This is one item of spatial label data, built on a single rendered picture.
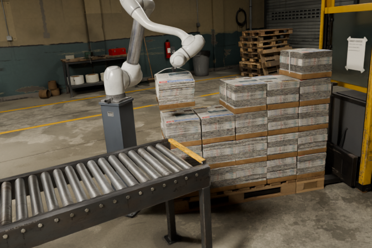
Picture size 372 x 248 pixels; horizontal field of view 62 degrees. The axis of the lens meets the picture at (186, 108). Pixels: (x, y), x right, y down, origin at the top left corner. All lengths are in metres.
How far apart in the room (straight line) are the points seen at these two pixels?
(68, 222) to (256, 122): 1.70
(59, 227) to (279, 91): 1.92
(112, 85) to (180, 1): 7.57
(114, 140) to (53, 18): 6.42
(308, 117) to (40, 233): 2.21
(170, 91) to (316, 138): 1.40
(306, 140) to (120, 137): 1.62
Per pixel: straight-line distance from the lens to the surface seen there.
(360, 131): 3.35
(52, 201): 1.63
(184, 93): 2.39
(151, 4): 2.53
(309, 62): 2.77
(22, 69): 8.70
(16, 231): 1.53
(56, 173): 1.91
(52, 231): 1.56
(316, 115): 2.92
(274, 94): 2.67
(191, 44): 2.18
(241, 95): 2.54
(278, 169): 2.91
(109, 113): 2.55
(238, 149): 2.67
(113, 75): 2.48
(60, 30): 8.74
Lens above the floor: 1.56
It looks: 15 degrees down
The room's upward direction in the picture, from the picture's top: 3 degrees counter-clockwise
